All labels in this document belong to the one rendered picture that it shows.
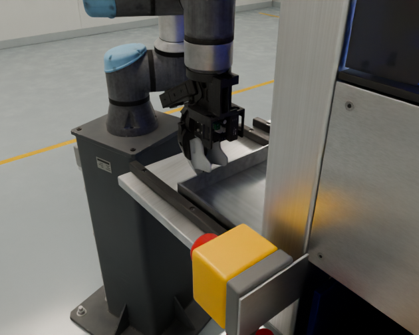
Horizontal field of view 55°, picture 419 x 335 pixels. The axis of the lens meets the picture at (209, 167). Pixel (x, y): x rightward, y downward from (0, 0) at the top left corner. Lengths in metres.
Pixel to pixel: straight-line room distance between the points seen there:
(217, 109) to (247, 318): 0.34
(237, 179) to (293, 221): 0.38
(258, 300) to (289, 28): 0.24
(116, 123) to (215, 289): 0.83
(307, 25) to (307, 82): 0.04
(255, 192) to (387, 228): 0.43
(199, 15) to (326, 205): 0.34
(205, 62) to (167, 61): 0.51
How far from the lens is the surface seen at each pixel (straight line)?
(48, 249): 2.07
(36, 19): 5.77
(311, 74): 0.35
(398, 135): 0.32
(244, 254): 0.40
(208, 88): 0.64
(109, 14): 0.70
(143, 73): 1.12
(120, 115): 1.16
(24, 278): 1.97
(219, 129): 0.66
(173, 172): 0.81
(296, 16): 0.35
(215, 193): 0.75
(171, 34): 1.10
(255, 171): 0.82
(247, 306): 0.39
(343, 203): 0.37
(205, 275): 0.41
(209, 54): 0.61
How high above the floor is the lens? 1.31
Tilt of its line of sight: 31 degrees down
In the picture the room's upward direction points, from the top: straight up
